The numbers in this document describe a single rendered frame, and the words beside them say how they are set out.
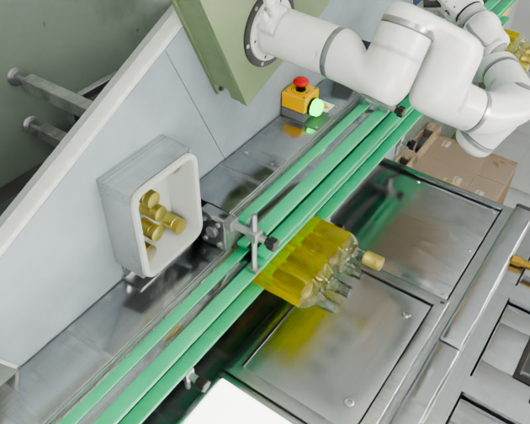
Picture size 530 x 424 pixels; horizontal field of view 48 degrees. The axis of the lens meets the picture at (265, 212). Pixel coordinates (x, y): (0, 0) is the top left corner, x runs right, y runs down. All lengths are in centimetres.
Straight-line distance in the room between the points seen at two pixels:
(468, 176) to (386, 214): 392
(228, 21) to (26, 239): 51
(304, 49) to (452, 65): 26
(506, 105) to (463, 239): 64
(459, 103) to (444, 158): 469
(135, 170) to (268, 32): 36
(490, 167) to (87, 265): 496
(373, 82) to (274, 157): 44
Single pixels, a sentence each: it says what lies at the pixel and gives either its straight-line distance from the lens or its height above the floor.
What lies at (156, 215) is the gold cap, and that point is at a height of 81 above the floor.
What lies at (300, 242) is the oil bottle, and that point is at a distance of 137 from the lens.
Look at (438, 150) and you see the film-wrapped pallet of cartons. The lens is 589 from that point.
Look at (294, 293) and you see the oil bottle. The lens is 129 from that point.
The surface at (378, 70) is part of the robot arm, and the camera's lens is 104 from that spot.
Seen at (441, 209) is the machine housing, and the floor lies 116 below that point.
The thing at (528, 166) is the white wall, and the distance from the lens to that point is 733.
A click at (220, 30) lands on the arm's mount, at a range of 110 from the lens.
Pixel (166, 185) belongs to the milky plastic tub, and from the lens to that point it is 123.
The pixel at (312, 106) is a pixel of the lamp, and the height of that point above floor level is 84.
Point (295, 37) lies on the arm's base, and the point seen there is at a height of 93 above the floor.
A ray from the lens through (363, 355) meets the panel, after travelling 139.
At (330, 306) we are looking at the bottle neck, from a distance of 128.
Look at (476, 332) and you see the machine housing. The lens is 152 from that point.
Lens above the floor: 146
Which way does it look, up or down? 25 degrees down
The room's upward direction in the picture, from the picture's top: 116 degrees clockwise
